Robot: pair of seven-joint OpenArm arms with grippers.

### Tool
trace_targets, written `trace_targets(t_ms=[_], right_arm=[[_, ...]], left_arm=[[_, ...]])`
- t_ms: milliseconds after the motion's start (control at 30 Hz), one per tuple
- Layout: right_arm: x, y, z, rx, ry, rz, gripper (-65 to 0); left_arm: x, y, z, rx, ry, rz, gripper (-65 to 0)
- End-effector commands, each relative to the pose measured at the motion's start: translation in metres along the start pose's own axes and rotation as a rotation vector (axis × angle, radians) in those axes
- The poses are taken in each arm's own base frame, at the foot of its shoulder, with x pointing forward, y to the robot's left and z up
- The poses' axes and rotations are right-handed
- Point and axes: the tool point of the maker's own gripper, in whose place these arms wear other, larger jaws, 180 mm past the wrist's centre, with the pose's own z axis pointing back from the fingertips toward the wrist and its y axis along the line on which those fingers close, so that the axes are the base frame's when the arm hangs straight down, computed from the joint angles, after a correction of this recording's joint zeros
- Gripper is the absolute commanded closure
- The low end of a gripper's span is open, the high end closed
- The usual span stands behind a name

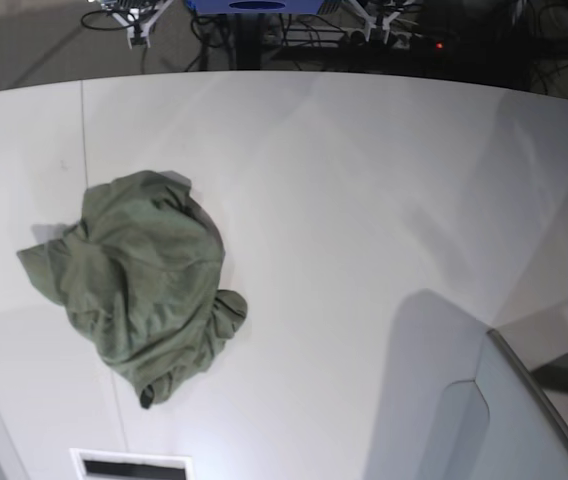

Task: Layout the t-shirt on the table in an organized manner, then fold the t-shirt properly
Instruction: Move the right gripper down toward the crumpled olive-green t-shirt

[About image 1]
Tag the green t-shirt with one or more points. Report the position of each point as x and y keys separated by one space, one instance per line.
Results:
x=138 y=275

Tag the black power strip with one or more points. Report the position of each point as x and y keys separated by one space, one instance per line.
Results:
x=402 y=41

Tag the blue bin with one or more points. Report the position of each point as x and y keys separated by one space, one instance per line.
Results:
x=212 y=7

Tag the white label with black bar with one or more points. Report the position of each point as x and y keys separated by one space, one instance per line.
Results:
x=98 y=464

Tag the grey metal table-side rail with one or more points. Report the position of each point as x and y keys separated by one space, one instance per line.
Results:
x=543 y=404

